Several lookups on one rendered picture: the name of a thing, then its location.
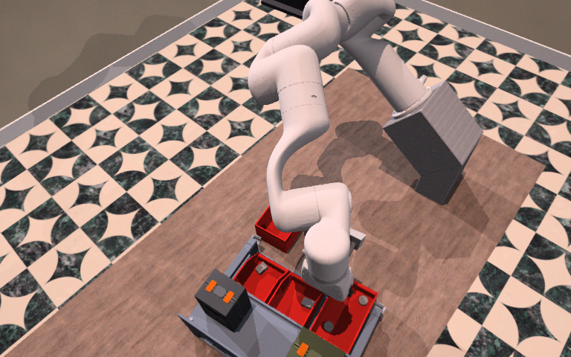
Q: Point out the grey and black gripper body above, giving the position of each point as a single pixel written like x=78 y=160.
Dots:
x=338 y=291

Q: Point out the grey metal disc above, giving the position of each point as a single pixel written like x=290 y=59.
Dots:
x=363 y=300

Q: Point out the red bin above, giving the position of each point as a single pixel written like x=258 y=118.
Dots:
x=289 y=295
x=347 y=317
x=266 y=229
x=261 y=286

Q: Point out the dark grey disc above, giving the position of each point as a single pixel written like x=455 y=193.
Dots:
x=328 y=326

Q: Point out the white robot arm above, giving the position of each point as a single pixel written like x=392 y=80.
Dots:
x=291 y=75

